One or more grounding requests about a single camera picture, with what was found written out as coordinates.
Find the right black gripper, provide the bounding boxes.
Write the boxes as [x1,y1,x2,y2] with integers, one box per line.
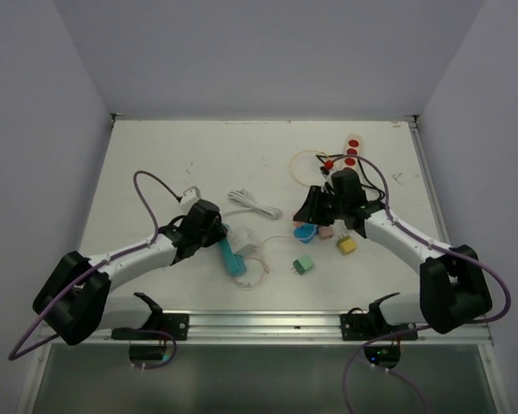
[294,185,346,227]

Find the blue charger cube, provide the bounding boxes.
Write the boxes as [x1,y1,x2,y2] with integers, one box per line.
[293,223,318,244]

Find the pink brown charger plug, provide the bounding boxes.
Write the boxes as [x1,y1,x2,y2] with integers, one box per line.
[319,227,334,240]

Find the white cube charger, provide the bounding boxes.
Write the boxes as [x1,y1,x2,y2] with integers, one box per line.
[230,227,259,256]

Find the yellow olive charger plug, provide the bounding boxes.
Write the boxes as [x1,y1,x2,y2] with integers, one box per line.
[336,235,357,255]

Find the green charger plug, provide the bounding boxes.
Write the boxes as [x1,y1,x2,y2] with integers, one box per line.
[293,255,314,275]

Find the cream power strip red sockets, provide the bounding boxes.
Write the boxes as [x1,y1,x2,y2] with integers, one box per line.
[340,134,363,170]

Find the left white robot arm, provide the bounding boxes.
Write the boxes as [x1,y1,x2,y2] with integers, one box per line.
[33,199,227,345]

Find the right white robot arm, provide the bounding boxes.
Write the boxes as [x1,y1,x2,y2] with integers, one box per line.
[294,169,493,339]

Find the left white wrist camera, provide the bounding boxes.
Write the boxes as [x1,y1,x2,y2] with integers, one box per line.
[179,186,201,214]

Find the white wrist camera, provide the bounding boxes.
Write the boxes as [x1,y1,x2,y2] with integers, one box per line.
[179,186,201,214]
[319,160,334,183]

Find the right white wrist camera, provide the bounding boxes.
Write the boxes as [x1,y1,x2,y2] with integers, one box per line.
[319,160,334,183]

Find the white coiled cable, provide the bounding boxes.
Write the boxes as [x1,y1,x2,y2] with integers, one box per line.
[222,188,282,220]

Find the black power cord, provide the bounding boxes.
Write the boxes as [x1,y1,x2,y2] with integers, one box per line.
[314,153,388,204]

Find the pink thin cable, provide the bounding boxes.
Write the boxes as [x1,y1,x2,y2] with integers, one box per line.
[232,235,299,290]

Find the aluminium front rail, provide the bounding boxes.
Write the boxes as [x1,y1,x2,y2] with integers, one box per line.
[17,311,513,413]

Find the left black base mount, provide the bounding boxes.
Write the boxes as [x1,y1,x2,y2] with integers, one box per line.
[111,292,190,371]

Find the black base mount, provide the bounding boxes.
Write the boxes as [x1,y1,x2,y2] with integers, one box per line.
[338,292,419,370]
[111,292,190,371]

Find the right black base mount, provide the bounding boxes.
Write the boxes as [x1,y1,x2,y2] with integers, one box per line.
[338,292,419,370]

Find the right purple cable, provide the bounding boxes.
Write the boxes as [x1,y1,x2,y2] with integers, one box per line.
[330,154,513,414]

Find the purple cable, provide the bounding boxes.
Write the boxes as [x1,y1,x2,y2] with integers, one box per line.
[330,154,513,414]
[7,170,185,361]

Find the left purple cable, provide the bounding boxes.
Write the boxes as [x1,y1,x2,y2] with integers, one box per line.
[7,170,185,361]

